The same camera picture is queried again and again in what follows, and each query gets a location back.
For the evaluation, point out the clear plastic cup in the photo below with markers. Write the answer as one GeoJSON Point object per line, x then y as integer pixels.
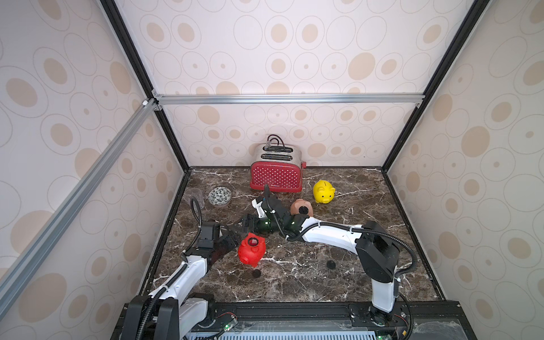
{"type": "Point", "coordinates": [194, 193]}

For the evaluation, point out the yellow piggy bank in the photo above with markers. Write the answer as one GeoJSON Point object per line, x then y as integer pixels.
{"type": "Point", "coordinates": [323, 192]}

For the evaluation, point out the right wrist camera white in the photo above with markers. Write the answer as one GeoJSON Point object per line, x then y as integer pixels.
{"type": "Point", "coordinates": [257, 205]}

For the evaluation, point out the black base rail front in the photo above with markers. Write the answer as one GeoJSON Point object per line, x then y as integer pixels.
{"type": "Point", "coordinates": [410, 320]}

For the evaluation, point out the aluminium rail left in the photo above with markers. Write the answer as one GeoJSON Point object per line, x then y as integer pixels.
{"type": "Point", "coordinates": [42, 245]}

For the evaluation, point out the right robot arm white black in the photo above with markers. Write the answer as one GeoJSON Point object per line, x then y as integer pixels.
{"type": "Point", "coordinates": [384, 257]}

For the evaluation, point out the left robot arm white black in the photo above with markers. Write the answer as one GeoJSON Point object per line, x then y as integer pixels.
{"type": "Point", "coordinates": [178, 284]}

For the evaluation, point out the patterned ceramic bowl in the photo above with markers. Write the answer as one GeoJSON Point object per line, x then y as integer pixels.
{"type": "Point", "coordinates": [220, 196]}

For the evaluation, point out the red polka dot toaster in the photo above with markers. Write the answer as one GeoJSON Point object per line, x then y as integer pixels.
{"type": "Point", "coordinates": [280, 167]}

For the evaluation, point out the aluminium rail back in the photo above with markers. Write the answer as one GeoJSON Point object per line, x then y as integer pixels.
{"type": "Point", "coordinates": [318, 98]}

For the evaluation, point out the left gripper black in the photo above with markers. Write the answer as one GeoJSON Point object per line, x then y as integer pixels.
{"type": "Point", "coordinates": [231, 240]}

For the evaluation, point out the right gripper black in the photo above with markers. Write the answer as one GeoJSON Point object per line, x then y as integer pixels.
{"type": "Point", "coordinates": [258, 222]}

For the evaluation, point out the red piggy bank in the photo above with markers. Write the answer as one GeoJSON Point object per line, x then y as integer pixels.
{"type": "Point", "coordinates": [251, 250]}

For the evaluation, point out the aluminium rail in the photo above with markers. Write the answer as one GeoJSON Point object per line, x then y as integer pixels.
{"type": "Point", "coordinates": [42, 245]}
{"type": "Point", "coordinates": [318, 98]}

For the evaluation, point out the pink piggy bank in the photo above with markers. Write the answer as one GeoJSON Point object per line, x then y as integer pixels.
{"type": "Point", "coordinates": [299, 202]}

